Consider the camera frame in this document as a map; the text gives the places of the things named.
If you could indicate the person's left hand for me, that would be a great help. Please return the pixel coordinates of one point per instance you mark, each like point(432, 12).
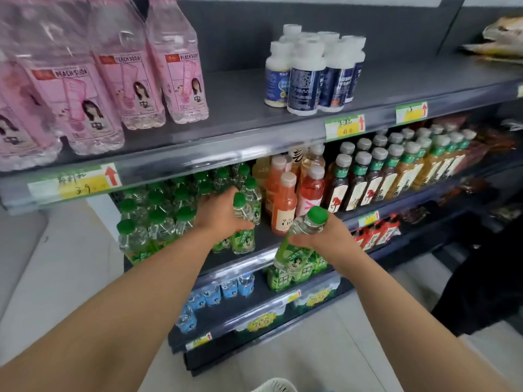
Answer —
point(214, 214)

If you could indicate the person's right hand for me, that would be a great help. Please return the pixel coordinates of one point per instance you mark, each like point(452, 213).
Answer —
point(337, 244)

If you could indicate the person's left thumb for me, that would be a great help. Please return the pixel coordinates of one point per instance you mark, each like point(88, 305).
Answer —
point(244, 226)

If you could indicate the person's right thumb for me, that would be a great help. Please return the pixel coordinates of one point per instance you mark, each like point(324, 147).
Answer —
point(302, 240)

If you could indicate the green-capped clear drink bottle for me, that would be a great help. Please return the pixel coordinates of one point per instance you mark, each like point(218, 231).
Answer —
point(245, 238)
point(296, 251)

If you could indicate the person's left forearm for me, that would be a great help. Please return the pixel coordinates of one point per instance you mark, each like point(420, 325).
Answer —
point(122, 314)

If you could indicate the person's right forearm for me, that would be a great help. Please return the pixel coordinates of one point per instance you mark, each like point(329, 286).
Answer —
point(404, 334)

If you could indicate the green-label bottle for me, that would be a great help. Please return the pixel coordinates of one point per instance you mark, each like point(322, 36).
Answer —
point(303, 271)
point(320, 263)
point(278, 279)

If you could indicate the orange juice bottle grey cap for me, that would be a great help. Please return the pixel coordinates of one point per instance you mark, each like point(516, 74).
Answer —
point(273, 187)
point(284, 208)

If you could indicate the red juice bottle grey cap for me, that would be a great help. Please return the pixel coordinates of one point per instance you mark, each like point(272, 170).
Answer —
point(310, 191)

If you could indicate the yellow green price tag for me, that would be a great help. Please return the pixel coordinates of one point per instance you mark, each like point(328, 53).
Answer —
point(410, 113)
point(369, 219)
point(199, 341)
point(345, 127)
point(77, 184)
point(293, 296)

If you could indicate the yellow juice bottle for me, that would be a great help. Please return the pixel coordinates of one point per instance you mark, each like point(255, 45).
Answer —
point(261, 171)

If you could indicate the white pack with yellow label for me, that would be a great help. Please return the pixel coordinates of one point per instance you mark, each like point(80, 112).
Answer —
point(318, 295)
point(261, 321)

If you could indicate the blue-label water bottle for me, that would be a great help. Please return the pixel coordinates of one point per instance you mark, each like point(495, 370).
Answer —
point(229, 288)
point(187, 320)
point(246, 284)
point(196, 301)
point(212, 294)

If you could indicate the red drink bottle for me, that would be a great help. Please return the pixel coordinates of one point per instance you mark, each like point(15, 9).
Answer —
point(361, 238)
point(388, 230)
point(374, 236)

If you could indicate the group of green-capped bottles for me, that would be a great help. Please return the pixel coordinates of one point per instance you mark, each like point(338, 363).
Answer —
point(163, 216)

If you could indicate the pale peach juice bottle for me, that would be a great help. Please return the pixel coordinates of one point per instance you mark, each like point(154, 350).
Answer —
point(312, 159)

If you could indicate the dark grey shelf unit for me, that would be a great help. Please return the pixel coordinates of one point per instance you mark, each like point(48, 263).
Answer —
point(245, 114)

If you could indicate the rows of grey-capped tea bottles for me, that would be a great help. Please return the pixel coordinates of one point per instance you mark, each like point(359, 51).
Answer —
point(392, 171)

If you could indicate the white plastic basket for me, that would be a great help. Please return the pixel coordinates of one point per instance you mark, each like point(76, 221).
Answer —
point(274, 385)

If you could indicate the cluster of white blue-label bottles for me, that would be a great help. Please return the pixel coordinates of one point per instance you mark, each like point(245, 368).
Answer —
point(310, 77)

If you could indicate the pink soda bottle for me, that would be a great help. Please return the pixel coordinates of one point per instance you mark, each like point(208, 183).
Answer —
point(177, 65)
point(20, 134)
point(126, 73)
point(69, 85)

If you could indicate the person's black clothing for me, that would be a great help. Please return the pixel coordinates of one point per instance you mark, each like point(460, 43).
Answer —
point(486, 281)

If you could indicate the dark brown snack packets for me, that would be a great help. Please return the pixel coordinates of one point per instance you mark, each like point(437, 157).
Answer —
point(488, 142)

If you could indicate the yellow snack packets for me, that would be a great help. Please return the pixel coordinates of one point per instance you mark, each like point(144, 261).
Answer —
point(498, 42)

